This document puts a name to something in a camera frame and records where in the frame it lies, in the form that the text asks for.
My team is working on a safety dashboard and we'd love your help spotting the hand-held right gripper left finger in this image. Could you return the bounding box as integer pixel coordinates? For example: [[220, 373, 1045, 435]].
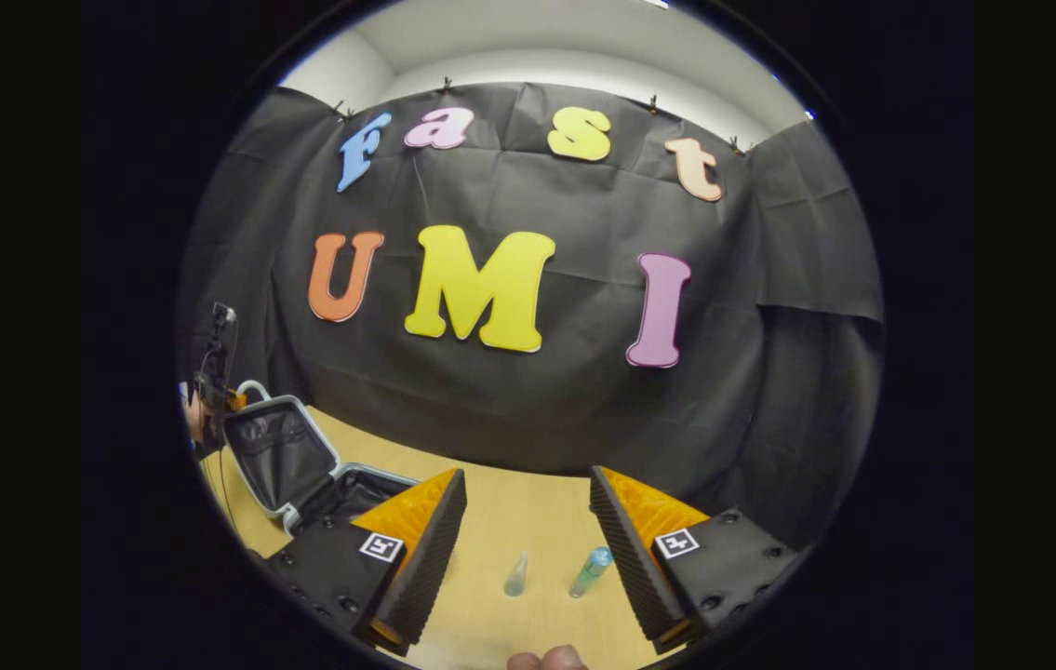
[[262, 468, 469, 657]]

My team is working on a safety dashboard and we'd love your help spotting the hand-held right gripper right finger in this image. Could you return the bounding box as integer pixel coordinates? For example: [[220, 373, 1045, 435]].
[[589, 465, 804, 656]]

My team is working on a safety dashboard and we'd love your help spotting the teal bottle with blue cap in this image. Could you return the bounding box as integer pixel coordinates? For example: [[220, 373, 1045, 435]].
[[569, 546, 614, 599]]

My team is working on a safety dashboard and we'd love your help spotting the light blue suitcase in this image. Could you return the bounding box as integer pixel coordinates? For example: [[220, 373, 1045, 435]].
[[223, 379, 421, 539]]

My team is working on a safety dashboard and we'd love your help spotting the black backdrop cloth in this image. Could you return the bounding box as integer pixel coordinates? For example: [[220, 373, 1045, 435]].
[[176, 82, 885, 550]]

